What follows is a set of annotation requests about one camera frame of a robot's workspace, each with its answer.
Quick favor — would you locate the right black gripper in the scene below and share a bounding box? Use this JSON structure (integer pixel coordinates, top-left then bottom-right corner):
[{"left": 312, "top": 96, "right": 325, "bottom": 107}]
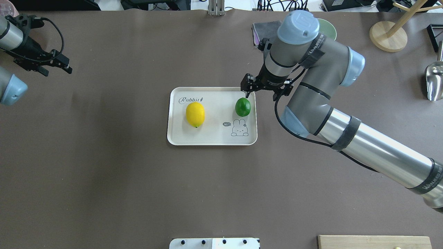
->
[{"left": 241, "top": 38, "right": 295, "bottom": 101}]

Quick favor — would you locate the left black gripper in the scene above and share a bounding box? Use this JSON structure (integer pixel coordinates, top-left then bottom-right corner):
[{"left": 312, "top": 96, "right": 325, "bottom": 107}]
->
[{"left": 5, "top": 14, "right": 73, "bottom": 76}]

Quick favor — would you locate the green lime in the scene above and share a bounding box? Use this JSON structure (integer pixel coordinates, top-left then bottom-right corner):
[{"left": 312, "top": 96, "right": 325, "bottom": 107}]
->
[{"left": 235, "top": 98, "right": 251, "bottom": 117}]

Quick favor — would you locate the yellow lemon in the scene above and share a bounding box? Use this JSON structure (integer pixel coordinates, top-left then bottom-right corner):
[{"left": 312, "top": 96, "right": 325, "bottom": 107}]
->
[{"left": 186, "top": 101, "right": 205, "bottom": 128}]

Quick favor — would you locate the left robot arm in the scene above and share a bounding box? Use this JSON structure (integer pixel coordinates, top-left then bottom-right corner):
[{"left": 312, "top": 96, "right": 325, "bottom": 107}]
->
[{"left": 0, "top": 14, "right": 73, "bottom": 106}]

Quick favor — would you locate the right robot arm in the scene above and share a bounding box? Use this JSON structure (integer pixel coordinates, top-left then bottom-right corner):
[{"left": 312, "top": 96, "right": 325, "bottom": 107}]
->
[{"left": 241, "top": 10, "right": 443, "bottom": 212}]

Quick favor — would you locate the white rabbit tray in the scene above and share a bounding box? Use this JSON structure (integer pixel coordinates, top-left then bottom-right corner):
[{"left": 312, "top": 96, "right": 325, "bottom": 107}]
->
[{"left": 167, "top": 87, "right": 257, "bottom": 146}]

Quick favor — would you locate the grey folded cloth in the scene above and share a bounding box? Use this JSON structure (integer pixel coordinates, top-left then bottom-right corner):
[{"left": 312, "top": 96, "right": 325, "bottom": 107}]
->
[{"left": 252, "top": 20, "right": 282, "bottom": 48}]

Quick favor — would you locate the pink bowl with ice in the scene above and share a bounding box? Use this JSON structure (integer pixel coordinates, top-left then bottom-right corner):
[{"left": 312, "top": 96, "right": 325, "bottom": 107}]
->
[{"left": 0, "top": 0, "right": 19, "bottom": 17}]

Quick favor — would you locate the green ceramic bowl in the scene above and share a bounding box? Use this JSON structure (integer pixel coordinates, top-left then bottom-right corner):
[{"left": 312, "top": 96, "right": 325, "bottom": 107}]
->
[{"left": 317, "top": 18, "right": 337, "bottom": 40}]

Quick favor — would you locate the wooden cup tree stand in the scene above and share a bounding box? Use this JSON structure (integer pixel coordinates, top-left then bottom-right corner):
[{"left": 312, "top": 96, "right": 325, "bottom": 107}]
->
[{"left": 370, "top": 0, "right": 443, "bottom": 53}]

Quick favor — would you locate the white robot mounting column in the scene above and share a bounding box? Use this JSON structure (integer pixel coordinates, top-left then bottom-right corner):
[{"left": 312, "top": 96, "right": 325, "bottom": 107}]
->
[{"left": 169, "top": 237, "right": 261, "bottom": 249}]

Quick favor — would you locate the wooden cutting board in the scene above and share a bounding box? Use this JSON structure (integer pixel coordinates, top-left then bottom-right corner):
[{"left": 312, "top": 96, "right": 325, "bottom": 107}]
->
[{"left": 318, "top": 235, "right": 432, "bottom": 249}]

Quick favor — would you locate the metal scoop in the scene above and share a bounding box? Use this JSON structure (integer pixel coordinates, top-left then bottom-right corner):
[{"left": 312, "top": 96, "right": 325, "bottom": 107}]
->
[{"left": 425, "top": 41, "right": 443, "bottom": 101}]

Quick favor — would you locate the aluminium frame post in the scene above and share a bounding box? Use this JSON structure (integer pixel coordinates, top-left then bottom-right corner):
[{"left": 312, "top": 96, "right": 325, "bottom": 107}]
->
[{"left": 208, "top": 0, "right": 225, "bottom": 16}]

